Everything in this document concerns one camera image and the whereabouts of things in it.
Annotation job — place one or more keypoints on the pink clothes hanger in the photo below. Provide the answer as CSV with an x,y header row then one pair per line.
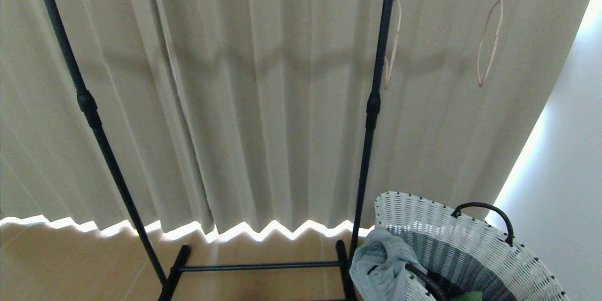
x,y
399,19
496,35

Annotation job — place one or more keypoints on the green printed shirt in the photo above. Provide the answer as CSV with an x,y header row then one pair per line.
x,y
468,297

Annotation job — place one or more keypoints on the black clothes rack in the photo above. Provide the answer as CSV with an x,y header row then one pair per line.
x,y
375,103

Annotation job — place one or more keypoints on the white laundry basket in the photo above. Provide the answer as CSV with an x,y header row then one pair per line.
x,y
470,244

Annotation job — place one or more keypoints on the pale grey garment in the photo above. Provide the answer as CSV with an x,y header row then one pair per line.
x,y
376,268

